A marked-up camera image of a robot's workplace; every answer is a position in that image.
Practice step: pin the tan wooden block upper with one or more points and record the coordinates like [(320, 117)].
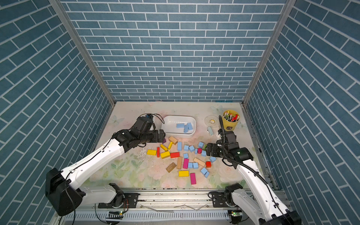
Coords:
[(173, 140)]

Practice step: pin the yellow slanted block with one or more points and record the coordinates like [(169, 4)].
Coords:
[(164, 147)]

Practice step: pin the tan slanted wooden block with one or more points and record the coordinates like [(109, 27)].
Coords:
[(200, 162)]

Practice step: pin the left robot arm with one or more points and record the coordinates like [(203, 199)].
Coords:
[(63, 186)]

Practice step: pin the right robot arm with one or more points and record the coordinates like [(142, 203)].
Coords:
[(265, 208)]

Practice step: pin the clear tape roll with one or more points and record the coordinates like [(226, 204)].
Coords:
[(212, 121)]

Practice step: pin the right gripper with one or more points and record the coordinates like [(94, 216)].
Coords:
[(213, 152)]

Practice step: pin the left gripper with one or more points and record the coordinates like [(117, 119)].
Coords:
[(156, 138)]

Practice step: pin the blue upright long block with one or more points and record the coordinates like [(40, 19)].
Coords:
[(179, 146)]

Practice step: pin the brown grained wooden block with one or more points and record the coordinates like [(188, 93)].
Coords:
[(171, 167)]

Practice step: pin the magenta upright block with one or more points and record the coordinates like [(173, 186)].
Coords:
[(185, 163)]

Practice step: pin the yellow large block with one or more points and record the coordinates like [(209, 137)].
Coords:
[(165, 154)]

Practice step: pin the white rectangular plastic tray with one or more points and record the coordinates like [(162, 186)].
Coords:
[(170, 128)]

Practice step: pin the red cube block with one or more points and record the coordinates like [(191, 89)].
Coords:
[(208, 164)]

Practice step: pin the aluminium mounting rail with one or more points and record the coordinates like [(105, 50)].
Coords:
[(174, 198)]

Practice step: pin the red long block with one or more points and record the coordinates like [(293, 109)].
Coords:
[(174, 155)]

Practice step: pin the yellow flat block left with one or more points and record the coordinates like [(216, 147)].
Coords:
[(152, 152)]

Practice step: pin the magenta block bottom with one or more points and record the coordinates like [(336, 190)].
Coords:
[(193, 179)]

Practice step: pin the tan upright wooden block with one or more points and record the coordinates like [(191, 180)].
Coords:
[(179, 162)]

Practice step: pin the yellow block bottom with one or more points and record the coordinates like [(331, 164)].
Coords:
[(183, 173)]

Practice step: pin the blue long block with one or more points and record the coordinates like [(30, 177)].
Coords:
[(179, 146), (180, 125), (189, 126)]

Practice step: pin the yellow pen holder cup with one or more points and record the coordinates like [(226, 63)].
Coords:
[(230, 119)]

